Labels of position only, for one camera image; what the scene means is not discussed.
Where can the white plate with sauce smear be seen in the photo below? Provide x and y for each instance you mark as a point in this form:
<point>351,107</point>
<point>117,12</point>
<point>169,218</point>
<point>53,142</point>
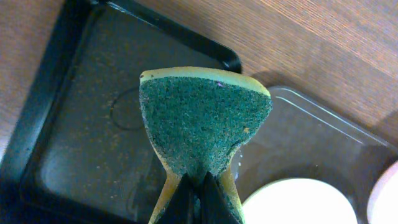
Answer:
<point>382,203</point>

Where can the black rectangular tray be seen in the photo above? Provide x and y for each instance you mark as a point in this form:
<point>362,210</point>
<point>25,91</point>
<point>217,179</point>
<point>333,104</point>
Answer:
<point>80,152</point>

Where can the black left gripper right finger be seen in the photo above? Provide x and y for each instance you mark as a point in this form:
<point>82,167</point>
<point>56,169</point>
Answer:
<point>213,208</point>

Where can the green yellow sponge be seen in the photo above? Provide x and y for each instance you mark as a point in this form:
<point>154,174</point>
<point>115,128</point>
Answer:
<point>196,119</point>

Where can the brown serving tray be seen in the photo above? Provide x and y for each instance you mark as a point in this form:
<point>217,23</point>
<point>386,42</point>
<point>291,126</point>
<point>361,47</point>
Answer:
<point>302,138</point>

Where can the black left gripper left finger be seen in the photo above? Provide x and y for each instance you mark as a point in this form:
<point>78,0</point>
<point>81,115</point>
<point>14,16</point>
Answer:
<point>181,208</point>

